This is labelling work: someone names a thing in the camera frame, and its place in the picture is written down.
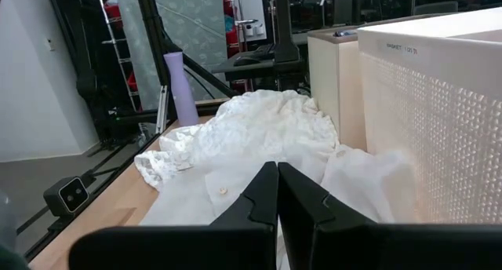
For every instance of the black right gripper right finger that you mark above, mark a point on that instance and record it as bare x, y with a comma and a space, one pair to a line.
353, 246

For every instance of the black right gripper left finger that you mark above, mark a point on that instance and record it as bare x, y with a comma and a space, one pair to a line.
219, 246

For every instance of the white button shirt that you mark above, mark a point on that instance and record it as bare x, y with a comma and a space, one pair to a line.
188, 203

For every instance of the white lace garment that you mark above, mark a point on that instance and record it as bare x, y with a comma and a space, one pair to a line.
255, 125

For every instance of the white perforated basket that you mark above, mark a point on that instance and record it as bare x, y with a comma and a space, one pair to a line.
439, 125

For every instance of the beige bin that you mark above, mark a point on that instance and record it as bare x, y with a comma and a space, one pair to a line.
333, 89

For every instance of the purple cylinder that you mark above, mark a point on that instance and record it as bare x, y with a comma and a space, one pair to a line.
182, 89

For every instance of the dark desk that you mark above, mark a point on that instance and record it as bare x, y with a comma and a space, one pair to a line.
251, 70

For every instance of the black computer mouse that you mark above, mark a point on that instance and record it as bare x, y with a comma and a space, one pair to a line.
246, 61

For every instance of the black keyboard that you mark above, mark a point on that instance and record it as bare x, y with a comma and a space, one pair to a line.
263, 51

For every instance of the small blue object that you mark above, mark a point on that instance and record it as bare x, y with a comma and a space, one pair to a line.
344, 33

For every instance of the metal shelving rack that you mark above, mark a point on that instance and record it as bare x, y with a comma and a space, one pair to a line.
117, 50

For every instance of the grey patterned panel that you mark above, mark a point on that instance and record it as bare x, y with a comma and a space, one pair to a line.
188, 26

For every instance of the aluminium bracket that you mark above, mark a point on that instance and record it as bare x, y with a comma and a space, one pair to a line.
162, 109

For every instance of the black table-level camera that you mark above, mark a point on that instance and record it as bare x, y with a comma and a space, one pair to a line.
66, 195

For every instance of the black slanted frame post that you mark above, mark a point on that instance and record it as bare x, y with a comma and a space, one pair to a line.
155, 34

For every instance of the black vertical post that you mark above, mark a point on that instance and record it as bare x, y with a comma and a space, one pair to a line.
286, 22

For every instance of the white wall socket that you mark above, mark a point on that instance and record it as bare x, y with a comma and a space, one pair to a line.
49, 44

